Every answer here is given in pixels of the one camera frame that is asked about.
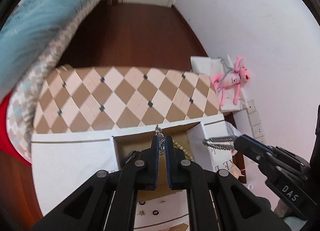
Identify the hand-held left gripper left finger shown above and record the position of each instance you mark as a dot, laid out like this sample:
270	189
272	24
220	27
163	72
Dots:
156	154

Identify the red cloth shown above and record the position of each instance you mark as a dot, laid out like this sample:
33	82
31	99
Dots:
12	126

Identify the pink plush toy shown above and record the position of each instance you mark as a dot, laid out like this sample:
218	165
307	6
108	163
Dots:
231	79

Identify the blue fluffy blanket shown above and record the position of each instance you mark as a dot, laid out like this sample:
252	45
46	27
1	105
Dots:
42	18

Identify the white jewelry box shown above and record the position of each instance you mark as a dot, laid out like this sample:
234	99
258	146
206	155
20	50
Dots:
75	161

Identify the small gold earring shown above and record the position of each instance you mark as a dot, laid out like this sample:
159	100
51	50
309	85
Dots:
142	213

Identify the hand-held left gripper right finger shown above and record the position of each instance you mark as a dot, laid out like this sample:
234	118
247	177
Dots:
169	163

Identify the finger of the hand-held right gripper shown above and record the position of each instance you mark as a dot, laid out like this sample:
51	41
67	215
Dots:
246	151
252	141

